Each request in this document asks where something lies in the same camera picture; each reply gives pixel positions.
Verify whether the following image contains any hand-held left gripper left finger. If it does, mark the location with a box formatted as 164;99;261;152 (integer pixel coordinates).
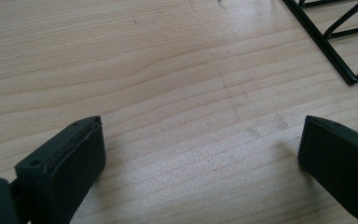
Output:
14;115;107;224

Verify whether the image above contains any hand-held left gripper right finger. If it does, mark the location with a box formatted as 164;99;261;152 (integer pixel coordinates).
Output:
297;115;358;224

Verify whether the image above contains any black metal wire rack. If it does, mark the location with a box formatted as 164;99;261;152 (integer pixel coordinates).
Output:
282;0;358;87

